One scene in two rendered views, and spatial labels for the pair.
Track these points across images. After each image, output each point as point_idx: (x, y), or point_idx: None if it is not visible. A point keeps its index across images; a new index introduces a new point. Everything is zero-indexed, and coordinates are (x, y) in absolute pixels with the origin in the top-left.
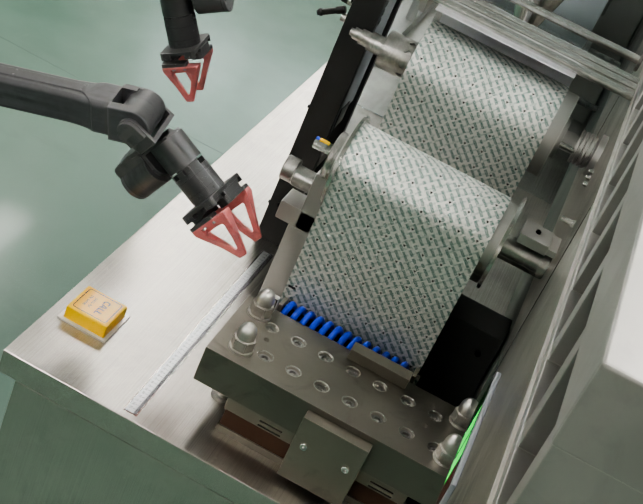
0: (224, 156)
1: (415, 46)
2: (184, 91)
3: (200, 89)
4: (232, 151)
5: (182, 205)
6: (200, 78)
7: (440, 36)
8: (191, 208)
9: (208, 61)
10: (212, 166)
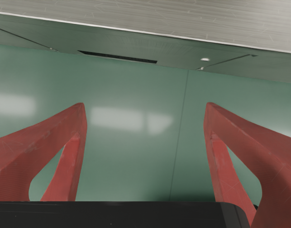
0: (49, 14)
1: None
2: (229, 154)
3: (84, 112)
4: (15, 6)
5: None
6: (73, 135)
7: None
8: (289, 11)
9: (28, 149)
10: (108, 23)
